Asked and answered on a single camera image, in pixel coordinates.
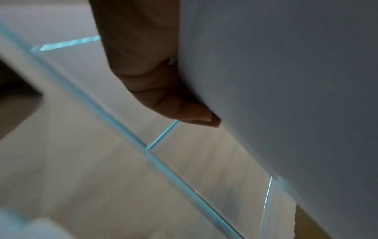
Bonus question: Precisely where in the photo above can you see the stack of collected papers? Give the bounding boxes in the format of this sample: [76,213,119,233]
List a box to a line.
[176,0,378,239]

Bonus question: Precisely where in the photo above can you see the person's left hand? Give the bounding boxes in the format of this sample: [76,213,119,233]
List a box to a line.
[88,0,222,128]

